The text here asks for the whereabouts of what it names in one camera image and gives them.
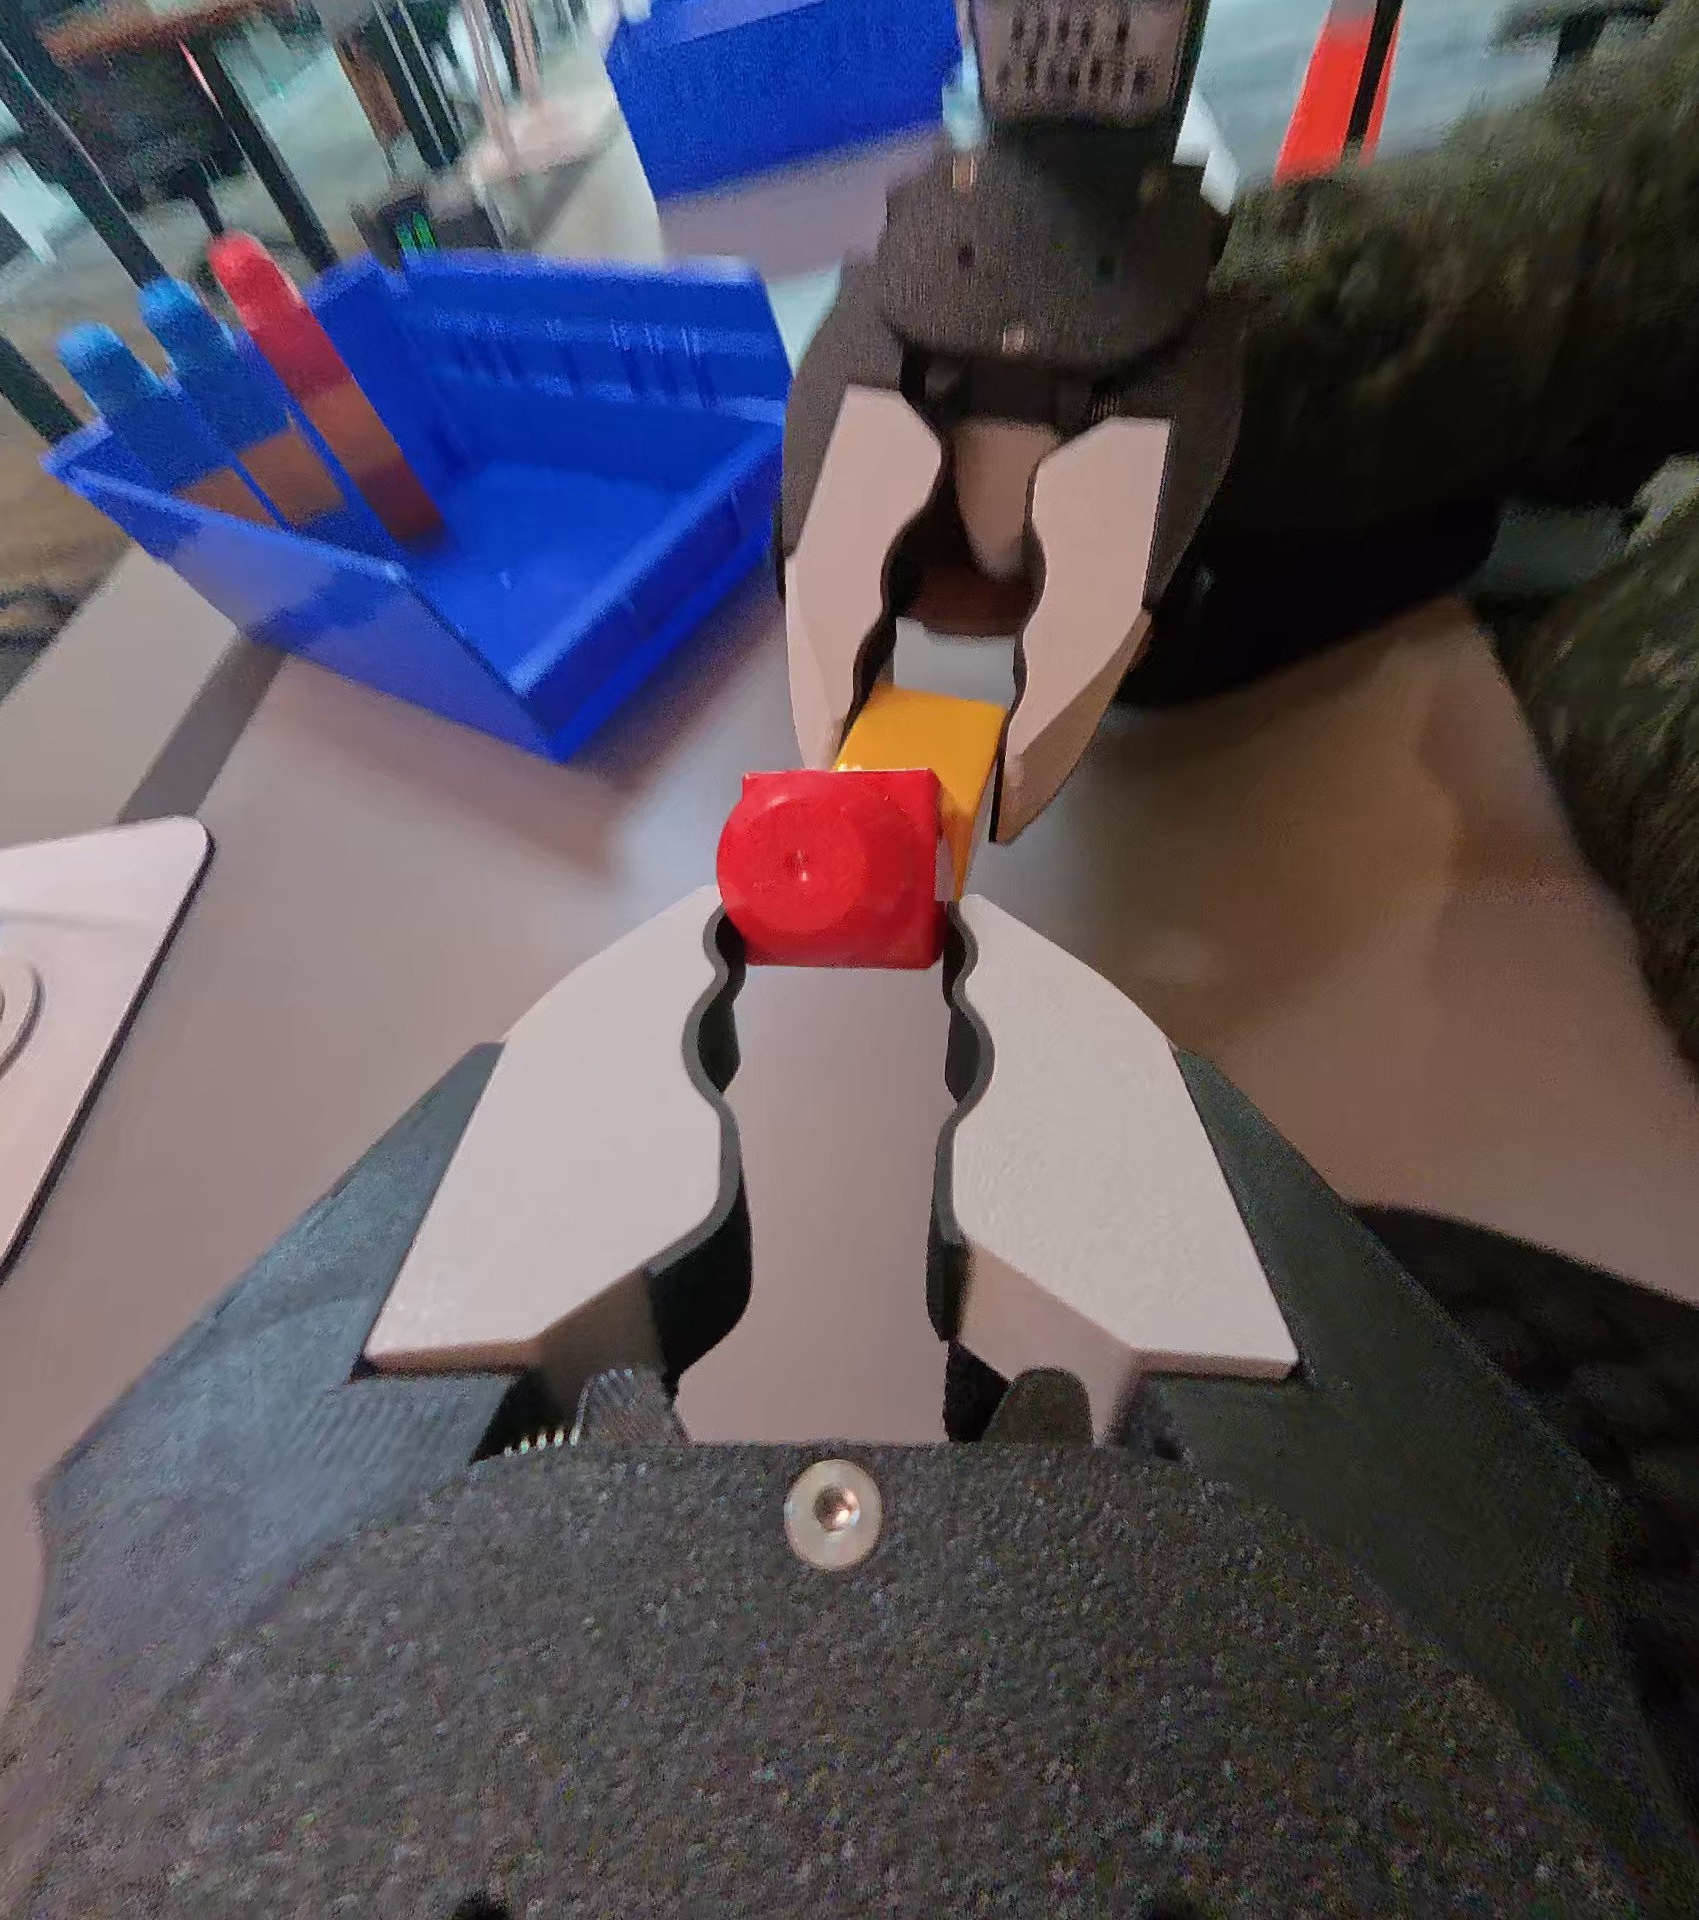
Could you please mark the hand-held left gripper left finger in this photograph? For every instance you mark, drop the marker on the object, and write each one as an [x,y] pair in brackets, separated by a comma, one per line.
[549,1200]

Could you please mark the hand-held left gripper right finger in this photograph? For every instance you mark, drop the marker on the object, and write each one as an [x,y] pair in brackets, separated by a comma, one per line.
[1119,1200]

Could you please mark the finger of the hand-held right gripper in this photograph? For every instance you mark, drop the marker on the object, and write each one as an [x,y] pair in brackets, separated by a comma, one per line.
[1089,600]
[841,570]

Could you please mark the blue plastic bin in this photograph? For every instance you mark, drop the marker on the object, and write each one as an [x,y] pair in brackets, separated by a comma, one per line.
[773,90]
[593,570]

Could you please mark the blue mega block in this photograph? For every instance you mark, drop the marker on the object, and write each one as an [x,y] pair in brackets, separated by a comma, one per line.
[128,404]
[211,369]

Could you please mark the person's right forearm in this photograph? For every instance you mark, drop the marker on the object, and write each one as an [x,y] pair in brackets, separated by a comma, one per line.
[1509,270]

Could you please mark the person's right hand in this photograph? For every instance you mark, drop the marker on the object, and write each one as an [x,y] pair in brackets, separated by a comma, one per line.
[975,600]

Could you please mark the orange traffic cone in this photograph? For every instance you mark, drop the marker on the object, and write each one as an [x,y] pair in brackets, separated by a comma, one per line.
[1337,90]

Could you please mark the white document stand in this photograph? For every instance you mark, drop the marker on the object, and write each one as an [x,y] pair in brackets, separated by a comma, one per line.
[54,1051]

